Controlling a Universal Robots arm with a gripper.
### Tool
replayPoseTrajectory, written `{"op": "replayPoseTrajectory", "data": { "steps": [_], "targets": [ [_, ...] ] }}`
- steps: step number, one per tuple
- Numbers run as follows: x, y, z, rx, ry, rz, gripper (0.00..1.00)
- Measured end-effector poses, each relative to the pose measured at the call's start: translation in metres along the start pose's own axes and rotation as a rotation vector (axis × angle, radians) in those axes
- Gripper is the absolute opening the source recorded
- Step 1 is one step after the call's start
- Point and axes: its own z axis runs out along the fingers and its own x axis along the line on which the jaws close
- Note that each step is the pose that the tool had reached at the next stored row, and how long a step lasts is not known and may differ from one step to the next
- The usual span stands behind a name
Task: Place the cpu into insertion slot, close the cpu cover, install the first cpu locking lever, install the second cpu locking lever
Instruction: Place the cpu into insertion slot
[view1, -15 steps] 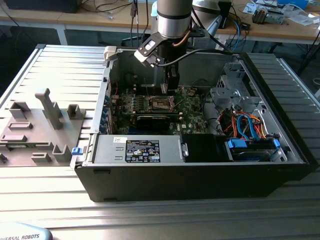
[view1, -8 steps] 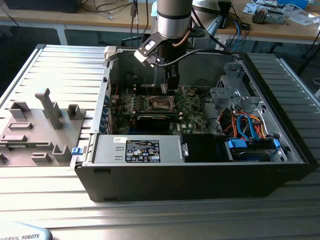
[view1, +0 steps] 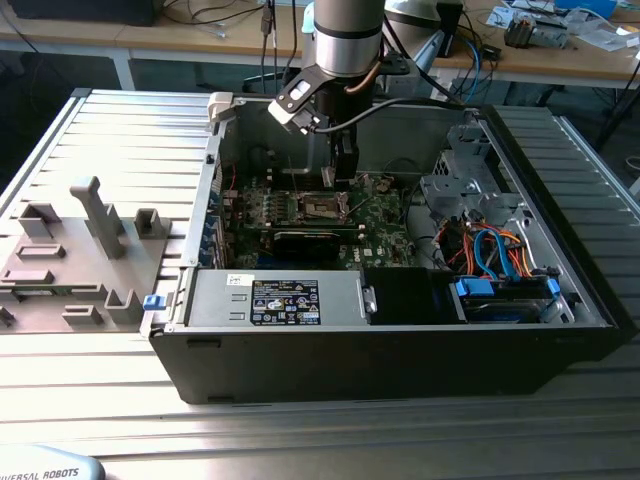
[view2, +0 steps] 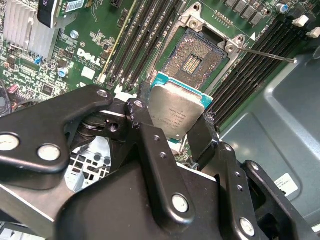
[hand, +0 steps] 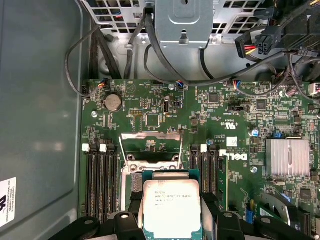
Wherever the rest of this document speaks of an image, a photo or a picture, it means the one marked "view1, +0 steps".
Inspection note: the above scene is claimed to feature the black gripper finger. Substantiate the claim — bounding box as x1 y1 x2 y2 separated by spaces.
333 124 360 192

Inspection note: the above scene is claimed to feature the CPU socket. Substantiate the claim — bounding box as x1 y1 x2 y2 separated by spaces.
296 189 351 222

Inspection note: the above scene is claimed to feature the CPU cooler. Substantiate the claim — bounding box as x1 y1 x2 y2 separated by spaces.
503 12 571 51

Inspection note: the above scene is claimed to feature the green motherboard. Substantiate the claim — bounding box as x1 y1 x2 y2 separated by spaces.
219 172 419 269

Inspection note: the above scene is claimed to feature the pale grey slanted panel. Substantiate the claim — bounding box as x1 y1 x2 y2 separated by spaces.
414 29 446 94

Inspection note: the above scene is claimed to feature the black graphics card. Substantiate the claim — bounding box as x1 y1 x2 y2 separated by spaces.
269 227 361 262

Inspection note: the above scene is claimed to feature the grey metal disk bay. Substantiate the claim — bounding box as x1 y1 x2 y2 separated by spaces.
418 123 536 226

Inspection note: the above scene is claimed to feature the beige case latch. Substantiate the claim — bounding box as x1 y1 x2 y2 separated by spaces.
207 92 236 124

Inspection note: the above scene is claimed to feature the hard disk in blue carrier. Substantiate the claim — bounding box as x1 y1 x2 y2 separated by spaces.
448 276 562 324

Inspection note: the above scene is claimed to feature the grey power supply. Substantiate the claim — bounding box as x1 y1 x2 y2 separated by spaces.
184 269 369 329

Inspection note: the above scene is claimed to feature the black open PC case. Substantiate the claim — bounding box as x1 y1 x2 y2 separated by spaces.
148 92 631 405

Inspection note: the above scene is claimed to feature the grey parts rack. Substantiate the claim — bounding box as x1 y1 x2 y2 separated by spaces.
0 175 174 335

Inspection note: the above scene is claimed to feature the blue box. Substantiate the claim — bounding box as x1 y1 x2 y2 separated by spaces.
553 0 619 19

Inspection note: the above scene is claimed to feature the black box on desk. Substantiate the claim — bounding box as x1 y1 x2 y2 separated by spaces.
7 0 164 27

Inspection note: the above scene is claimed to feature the pale blue teach pendant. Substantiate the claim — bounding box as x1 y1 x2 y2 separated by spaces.
0 444 107 480

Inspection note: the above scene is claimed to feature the thin black looped wire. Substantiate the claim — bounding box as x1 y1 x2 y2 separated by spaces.
383 156 426 177

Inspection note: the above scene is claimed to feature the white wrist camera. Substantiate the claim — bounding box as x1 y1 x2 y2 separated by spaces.
267 69 326 136

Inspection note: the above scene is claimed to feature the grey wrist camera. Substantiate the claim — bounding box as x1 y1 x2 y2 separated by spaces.
383 49 417 90

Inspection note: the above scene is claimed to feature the black camera cable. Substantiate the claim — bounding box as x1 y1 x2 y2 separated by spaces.
307 12 466 135

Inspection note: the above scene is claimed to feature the blue wire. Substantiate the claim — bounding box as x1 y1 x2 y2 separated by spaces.
472 227 524 281

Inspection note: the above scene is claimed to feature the orange wire bundle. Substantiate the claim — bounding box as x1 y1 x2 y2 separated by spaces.
442 224 535 279

